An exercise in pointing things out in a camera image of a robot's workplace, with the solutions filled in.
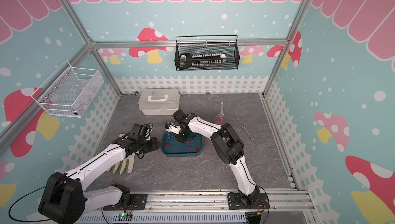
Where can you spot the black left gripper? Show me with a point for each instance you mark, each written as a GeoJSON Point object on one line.
{"type": "Point", "coordinates": [154, 146]}

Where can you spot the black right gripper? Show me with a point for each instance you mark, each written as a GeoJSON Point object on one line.
{"type": "Point", "coordinates": [181, 140]}

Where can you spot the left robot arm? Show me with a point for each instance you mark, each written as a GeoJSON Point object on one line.
{"type": "Point", "coordinates": [65, 198]}

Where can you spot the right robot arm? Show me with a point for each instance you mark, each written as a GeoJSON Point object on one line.
{"type": "Point", "coordinates": [228, 146]}

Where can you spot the teal plastic storage box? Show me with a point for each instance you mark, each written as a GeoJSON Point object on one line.
{"type": "Point", "coordinates": [179, 149]}

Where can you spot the white plastic storage case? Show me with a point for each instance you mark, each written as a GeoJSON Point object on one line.
{"type": "Point", "coordinates": [154, 102]}

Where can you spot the white work glove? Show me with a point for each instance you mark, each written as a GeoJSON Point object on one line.
{"type": "Point", "coordinates": [124, 166]}

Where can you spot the green circuit board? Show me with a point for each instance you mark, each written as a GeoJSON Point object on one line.
{"type": "Point", "coordinates": [124, 217]}

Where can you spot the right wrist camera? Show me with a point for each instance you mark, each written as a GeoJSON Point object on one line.
{"type": "Point", "coordinates": [170, 127]}

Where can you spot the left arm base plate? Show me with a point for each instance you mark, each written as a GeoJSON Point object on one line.
{"type": "Point", "coordinates": [135, 201]}

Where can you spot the socket set on rail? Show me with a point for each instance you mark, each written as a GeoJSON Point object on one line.
{"type": "Point", "coordinates": [187, 61]}

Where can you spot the black wire wall basket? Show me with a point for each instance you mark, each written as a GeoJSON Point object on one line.
{"type": "Point", "coordinates": [196, 45]}

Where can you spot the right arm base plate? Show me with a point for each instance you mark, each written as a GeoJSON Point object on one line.
{"type": "Point", "coordinates": [254, 201]}

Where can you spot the white wire wall basket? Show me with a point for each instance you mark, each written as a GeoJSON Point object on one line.
{"type": "Point", "coordinates": [69, 91]}

